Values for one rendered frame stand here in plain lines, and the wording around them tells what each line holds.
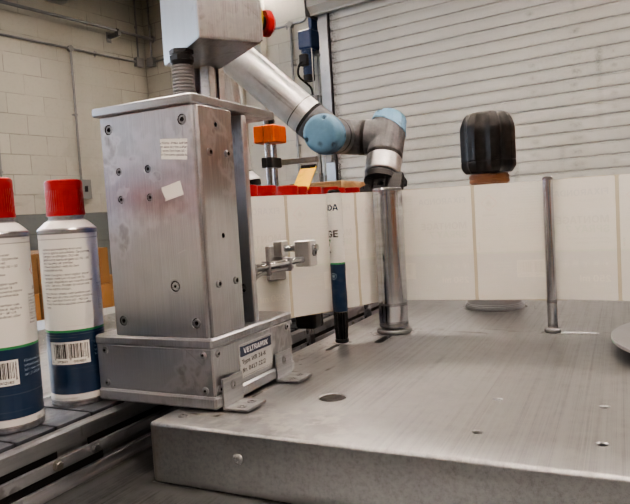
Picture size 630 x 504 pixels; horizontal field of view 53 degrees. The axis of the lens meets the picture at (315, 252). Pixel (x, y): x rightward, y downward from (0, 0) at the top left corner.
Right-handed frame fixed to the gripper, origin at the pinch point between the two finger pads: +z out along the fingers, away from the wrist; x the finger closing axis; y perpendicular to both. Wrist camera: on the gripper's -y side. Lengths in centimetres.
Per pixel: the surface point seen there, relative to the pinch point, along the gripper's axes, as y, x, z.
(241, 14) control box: 0, -52, -15
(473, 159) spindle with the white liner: 27.1, -25.3, -5.3
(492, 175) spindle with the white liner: 29.6, -23.2, -3.6
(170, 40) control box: -14, -50, -15
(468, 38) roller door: -64, 293, -339
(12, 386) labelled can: 3, -69, 42
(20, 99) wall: -487, 216, -287
